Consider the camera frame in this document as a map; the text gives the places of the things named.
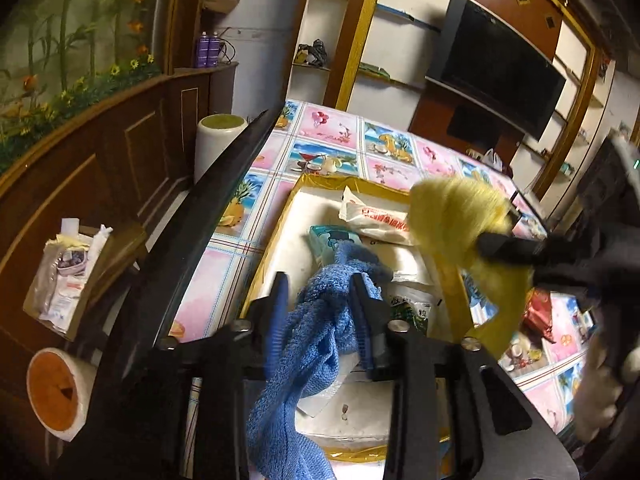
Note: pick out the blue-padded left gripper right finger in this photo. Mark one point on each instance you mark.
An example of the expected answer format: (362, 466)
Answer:
(377, 345)

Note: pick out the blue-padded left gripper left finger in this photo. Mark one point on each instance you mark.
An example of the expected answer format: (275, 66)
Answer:
(268, 316)

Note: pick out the blue terry towel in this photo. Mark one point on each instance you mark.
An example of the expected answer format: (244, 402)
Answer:
(305, 360)

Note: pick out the dark red foil packet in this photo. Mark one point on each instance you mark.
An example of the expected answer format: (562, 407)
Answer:
(538, 313)

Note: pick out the light yellow fluffy towel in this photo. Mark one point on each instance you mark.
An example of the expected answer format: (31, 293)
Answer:
(446, 217)

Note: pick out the white-gloved right hand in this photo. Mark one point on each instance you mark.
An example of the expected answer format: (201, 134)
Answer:
(596, 396)

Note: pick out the green white sachet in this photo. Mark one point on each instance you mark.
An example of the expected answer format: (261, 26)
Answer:
(410, 304)

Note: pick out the yellow shallow box tray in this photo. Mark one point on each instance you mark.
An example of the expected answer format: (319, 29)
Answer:
(493, 335)

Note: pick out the plain white packet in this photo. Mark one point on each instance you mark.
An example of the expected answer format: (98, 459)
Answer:
(405, 262)

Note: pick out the white packet red lettering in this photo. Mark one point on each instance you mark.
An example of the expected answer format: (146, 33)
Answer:
(374, 222)

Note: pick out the teal cartoon tissue pack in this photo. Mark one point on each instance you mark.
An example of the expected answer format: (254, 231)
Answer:
(327, 243)

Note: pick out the colourful printed tablecloth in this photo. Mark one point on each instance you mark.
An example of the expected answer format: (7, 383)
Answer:
(313, 171)

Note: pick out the white plastic bag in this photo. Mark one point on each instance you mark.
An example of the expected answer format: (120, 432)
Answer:
(493, 160)

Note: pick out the white cylinder green top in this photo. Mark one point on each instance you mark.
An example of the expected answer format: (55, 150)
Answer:
(215, 133)

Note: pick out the cardboard box with packets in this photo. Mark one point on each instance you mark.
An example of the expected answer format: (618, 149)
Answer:
(77, 267)

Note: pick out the white cylinder orange top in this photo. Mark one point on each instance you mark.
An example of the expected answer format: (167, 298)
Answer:
(59, 390)

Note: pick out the black flat television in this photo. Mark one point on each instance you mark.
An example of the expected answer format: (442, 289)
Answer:
(485, 60)

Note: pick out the green item on shelf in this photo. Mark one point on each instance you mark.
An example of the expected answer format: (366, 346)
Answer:
(373, 71)

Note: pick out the black item on shelf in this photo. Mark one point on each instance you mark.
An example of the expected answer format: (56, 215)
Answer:
(313, 55)

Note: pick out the purple spray bottle left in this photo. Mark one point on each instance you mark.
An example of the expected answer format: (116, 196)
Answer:
(201, 51)

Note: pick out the purple spray bottle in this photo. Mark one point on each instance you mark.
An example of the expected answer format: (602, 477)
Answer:
(213, 51)
(201, 51)

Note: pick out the purple spray bottle right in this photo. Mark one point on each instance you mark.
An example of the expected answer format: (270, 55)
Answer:
(213, 51)

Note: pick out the flower mural panel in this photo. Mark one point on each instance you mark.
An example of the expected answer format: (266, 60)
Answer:
(60, 57)

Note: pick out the white wall shelf unit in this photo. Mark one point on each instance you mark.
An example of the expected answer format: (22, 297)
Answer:
(401, 35)

